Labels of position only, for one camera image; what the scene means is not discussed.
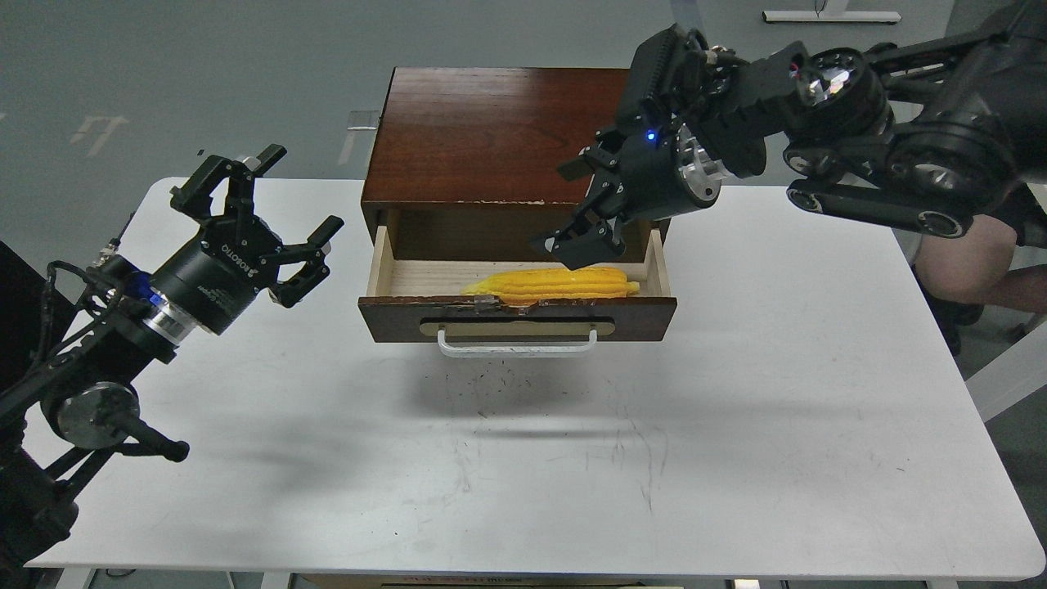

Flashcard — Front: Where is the yellow corn cob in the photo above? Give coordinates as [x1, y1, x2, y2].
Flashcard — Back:
[459, 266, 640, 307]

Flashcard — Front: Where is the white desk base bar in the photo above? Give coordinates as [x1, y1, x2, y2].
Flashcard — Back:
[762, 1, 903, 25]

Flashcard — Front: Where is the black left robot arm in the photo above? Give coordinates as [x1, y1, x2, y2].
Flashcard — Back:
[1, 144, 344, 573]

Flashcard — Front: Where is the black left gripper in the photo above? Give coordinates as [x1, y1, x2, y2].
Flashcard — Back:
[150, 144, 346, 337]

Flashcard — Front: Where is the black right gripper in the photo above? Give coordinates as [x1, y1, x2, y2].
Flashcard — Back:
[528, 129, 723, 271]

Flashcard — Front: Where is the seated person in black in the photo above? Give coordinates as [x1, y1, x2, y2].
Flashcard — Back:
[911, 184, 1046, 357]

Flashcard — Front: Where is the dark wooden cabinet box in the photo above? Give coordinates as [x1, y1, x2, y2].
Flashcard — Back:
[362, 66, 628, 263]

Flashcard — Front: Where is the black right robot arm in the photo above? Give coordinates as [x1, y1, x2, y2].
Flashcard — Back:
[528, 1, 1046, 269]

